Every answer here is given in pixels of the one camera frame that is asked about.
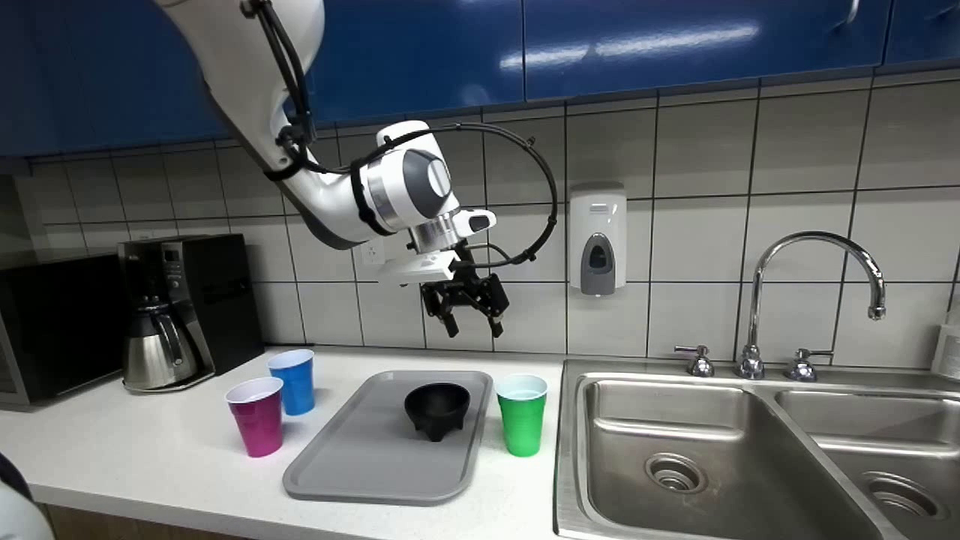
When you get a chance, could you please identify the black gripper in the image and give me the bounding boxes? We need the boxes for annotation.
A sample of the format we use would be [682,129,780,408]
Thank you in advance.
[420,266,509,338]

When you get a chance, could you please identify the green plastic cup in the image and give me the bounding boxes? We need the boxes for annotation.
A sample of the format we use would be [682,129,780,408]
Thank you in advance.
[495,376,546,457]

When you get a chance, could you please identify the blue plastic cup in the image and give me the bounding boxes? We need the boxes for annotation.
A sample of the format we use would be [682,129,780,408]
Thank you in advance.
[267,349,314,418]

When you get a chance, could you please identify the purple plastic cup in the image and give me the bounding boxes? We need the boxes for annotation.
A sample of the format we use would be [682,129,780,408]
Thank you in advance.
[228,376,283,457]

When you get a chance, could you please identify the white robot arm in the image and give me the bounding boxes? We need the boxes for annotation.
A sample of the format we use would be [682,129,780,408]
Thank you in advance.
[154,0,509,336]

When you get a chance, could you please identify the grey plastic tray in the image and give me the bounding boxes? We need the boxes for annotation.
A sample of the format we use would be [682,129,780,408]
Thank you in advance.
[283,368,493,504]

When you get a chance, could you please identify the black bowl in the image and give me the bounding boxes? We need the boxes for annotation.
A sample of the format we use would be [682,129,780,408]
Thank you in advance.
[405,385,471,440]

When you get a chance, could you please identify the white soap dispenser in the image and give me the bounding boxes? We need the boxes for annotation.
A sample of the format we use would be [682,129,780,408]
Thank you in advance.
[568,188,626,297]

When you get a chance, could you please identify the stainless steel double sink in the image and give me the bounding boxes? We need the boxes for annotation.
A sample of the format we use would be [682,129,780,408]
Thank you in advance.
[556,362,960,540]

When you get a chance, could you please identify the black coffee maker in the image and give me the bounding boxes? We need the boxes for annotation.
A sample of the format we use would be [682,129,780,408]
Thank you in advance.
[119,234,263,377]

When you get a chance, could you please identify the steel coffee carafe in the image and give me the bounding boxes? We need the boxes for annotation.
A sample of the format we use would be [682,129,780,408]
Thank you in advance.
[122,302,210,392]

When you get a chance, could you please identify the chrome sink faucet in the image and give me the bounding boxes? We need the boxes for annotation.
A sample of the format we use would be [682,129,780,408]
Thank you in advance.
[672,229,892,385]

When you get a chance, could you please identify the black microwave oven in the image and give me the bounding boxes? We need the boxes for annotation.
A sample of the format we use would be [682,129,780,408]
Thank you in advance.
[0,255,129,408]

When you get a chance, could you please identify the blue upper cabinets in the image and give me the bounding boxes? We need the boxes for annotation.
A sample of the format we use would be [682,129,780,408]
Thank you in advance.
[0,0,960,158]

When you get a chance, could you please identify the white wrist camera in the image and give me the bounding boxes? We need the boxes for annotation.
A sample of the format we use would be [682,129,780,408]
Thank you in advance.
[379,209,495,284]

